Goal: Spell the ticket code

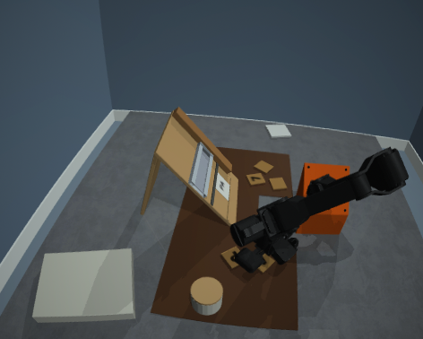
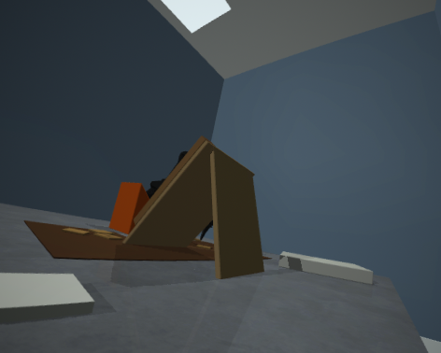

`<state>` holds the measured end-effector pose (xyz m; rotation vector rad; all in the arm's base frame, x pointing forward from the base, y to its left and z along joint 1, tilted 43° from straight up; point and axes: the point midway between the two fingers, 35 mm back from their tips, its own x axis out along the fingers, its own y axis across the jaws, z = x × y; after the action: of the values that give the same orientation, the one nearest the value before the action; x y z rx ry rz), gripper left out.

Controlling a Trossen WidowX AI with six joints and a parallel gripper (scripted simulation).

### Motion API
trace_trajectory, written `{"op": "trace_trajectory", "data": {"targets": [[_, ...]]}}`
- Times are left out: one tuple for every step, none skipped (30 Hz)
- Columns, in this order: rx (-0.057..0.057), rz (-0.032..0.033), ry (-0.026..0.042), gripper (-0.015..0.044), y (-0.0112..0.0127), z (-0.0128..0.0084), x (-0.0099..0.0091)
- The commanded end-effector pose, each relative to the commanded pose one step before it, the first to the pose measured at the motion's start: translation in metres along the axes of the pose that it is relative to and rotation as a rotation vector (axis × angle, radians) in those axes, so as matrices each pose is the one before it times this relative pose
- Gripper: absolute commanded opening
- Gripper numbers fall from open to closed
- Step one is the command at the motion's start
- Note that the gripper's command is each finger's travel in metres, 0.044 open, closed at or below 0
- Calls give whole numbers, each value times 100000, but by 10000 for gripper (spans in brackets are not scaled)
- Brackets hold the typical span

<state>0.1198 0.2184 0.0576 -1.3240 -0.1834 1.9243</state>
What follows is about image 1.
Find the grey cylinder with tan lid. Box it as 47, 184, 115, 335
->
191, 277, 223, 316

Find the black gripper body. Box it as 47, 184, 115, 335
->
235, 235, 277, 273

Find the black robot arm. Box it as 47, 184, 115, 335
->
230, 147, 409, 265

